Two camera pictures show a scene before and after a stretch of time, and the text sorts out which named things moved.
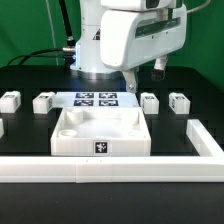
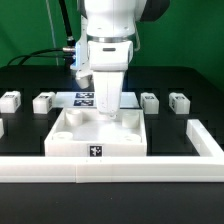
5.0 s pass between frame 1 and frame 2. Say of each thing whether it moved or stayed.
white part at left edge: stayed
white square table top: moved
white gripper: moved
